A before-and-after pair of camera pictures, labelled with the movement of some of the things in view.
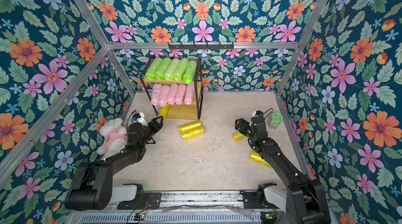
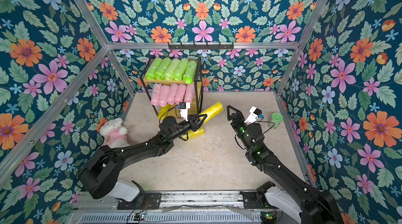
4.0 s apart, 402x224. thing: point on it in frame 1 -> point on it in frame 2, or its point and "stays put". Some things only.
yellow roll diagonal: (238, 136) -> (211, 112)
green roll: (179, 71) stays put
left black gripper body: (151, 130) -> (190, 124)
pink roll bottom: (189, 94) stays put
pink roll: (164, 96) stays put
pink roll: (172, 92) stays put
